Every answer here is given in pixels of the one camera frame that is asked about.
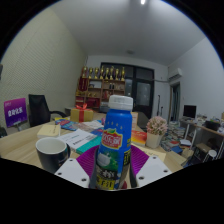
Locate beige book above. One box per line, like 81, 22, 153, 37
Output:
36, 123, 62, 140

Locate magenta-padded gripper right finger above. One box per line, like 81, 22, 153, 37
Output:
129, 144, 173, 188

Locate brown cardboard carton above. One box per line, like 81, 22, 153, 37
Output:
130, 111, 140, 130

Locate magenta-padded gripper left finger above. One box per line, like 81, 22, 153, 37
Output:
54, 144, 100, 190

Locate white printed paper sheet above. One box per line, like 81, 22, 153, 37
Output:
61, 128, 98, 151

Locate yellow gift box red ribbon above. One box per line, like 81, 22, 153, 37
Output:
69, 103, 95, 124

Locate white wall air conditioner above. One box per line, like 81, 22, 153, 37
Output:
167, 67, 184, 82

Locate blue book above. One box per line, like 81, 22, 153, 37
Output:
90, 127, 105, 138

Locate black office chair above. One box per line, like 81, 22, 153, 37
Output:
28, 94, 68, 128

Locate blue drink bottle white cap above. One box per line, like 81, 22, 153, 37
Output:
94, 94, 135, 191

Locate orange book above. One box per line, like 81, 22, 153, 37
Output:
130, 129, 148, 146

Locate white side desk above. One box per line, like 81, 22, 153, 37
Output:
179, 114, 224, 162

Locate pile of books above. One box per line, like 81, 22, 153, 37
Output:
160, 122, 188, 153

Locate wooden shelf unit with trophies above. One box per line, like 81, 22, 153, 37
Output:
74, 65, 127, 111

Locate black-framed glass door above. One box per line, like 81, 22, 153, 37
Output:
99, 62, 155, 120

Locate black computer monitor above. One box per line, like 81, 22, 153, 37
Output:
182, 104, 198, 120

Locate purple sign board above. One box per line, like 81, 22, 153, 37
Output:
3, 97, 29, 129

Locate pink flower pot plant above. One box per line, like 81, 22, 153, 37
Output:
145, 115, 169, 150

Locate colourful magazine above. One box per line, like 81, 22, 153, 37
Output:
54, 118, 80, 132

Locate teal book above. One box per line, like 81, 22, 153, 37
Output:
75, 134, 103, 156

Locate black mug white inside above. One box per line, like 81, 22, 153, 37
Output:
35, 137, 72, 175

